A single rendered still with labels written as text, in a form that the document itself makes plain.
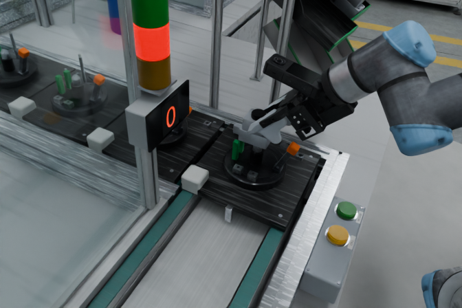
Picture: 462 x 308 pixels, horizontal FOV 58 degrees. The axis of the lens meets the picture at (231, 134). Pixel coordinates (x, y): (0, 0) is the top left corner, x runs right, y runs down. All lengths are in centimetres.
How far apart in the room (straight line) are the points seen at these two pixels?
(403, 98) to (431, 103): 4
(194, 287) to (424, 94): 51
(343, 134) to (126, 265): 74
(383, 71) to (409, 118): 8
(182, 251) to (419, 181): 66
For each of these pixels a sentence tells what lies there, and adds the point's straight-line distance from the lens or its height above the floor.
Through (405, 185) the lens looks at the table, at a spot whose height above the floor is 86.
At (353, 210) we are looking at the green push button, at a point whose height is 97.
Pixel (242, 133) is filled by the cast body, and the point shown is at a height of 107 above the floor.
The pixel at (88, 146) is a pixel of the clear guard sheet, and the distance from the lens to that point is 63.
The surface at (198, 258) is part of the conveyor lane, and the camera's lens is 84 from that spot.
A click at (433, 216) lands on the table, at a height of 86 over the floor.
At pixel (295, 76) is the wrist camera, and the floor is 124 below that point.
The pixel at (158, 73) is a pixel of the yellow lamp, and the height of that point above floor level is 129.
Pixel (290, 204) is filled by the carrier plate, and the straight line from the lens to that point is 87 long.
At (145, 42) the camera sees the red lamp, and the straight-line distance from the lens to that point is 60.
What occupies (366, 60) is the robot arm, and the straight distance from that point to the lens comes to 68.
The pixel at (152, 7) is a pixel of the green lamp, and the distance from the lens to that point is 58.
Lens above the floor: 161
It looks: 40 degrees down
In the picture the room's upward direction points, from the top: 5 degrees clockwise
